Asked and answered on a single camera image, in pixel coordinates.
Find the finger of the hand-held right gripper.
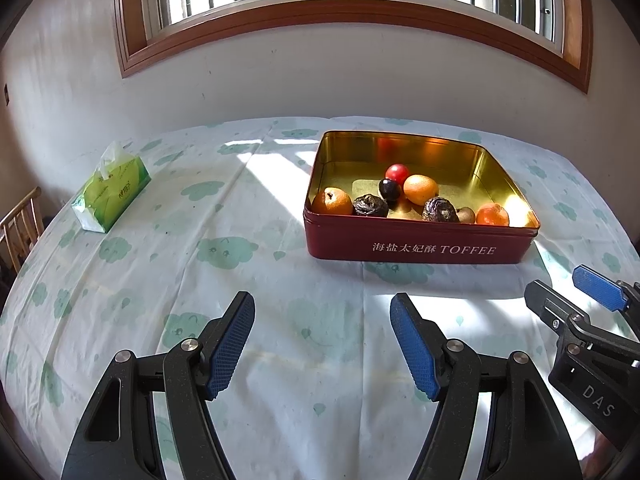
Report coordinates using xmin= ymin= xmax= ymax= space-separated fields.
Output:
xmin=572 ymin=265 xmax=640 ymax=313
xmin=524 ymin=280 xmax=601 ymax=346

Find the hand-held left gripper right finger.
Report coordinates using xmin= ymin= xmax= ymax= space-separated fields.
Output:
xmin=390 ymin=292 xmax=583 ymax=480

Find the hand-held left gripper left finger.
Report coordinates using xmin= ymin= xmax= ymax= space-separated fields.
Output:
xmin=62 ymin=291 xmax=256 ymax=480

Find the small mandarin orange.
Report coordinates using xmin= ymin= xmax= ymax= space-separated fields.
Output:
xmin=403 ymin=174 xmax=440 ymax=206
xmin=475 ymin=203 xmax=511 ymax=226

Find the red tin box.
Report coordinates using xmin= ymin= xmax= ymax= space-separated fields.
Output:
xmin=303 ymin=130 xmax=542 ymax=263

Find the dark water chestnut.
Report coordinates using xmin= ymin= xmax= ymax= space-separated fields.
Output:
xmin=352 ymin=194 xmax=390 ymax=218
xmin=421 ymin=197 xmax=460 ymax=223

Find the large mandarin orange with stem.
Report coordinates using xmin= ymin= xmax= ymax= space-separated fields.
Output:
xmin=311 ymin=187 xmax=354 ymax=216

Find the white tablecloth with green clouds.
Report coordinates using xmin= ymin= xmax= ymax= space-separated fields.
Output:
xmin=0 ymin=116 xmax=640 ymax=480

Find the green tissue pack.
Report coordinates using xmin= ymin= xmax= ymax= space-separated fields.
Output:
xmin=71 ymin=141 xmax=152 ymax=234

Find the light wooden chair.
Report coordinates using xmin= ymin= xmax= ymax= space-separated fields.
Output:
xmin=0 ymin=186 xmax=43 ymax=276

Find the wooden framed window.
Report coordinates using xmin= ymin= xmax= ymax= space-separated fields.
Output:
xmin=111 ymin=0 xmax=595 ymax=95

